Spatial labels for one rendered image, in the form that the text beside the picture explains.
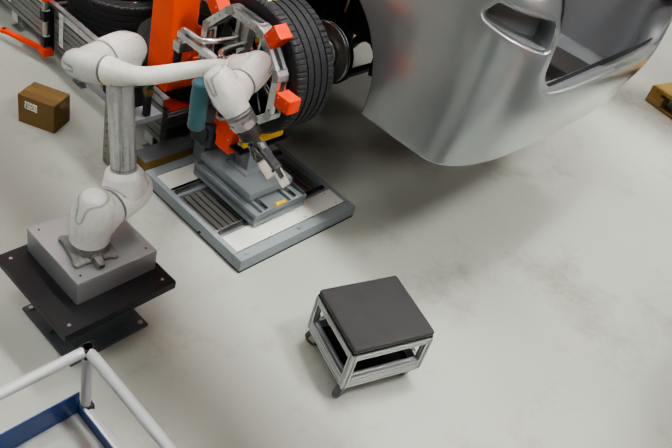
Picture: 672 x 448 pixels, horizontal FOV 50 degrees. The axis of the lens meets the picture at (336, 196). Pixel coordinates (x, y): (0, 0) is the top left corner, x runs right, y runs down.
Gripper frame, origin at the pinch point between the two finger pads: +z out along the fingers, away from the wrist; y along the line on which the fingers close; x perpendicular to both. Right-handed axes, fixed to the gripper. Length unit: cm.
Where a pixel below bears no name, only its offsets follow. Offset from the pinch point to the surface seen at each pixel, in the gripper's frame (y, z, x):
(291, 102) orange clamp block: -74, 4, 40
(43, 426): 39, 3, -93
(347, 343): -22, 85, -4
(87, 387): 35, 4, -80
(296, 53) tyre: -78, -12, 54
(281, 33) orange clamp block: -74, -24, 51
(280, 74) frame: -78, -8, 43
